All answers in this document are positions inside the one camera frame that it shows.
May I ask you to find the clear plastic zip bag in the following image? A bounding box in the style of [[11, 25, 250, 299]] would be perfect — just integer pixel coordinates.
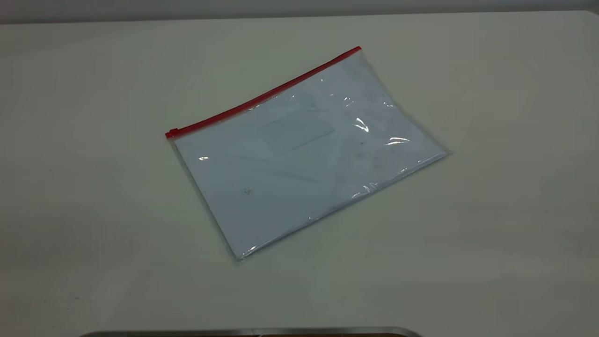
[[165, 45, 452, 266]]

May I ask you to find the grey metal bar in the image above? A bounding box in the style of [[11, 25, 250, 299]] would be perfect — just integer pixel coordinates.
[[80, 327, 422, 337]]

